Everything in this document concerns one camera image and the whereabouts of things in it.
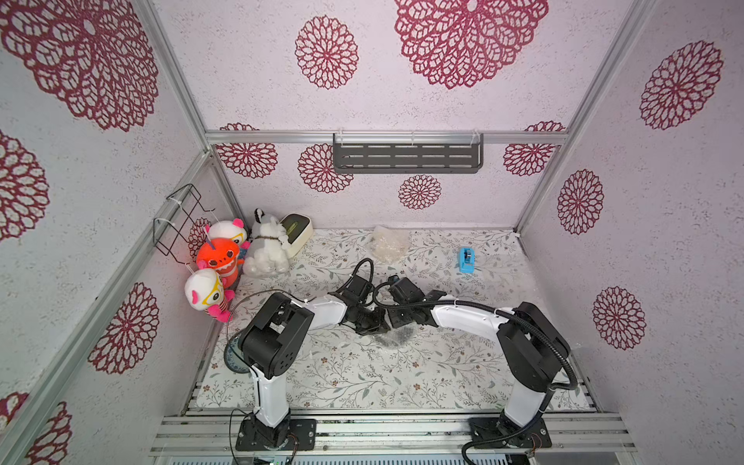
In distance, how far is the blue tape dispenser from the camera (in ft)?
3.57

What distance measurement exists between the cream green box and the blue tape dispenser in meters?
0.61

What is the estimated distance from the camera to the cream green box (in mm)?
1101
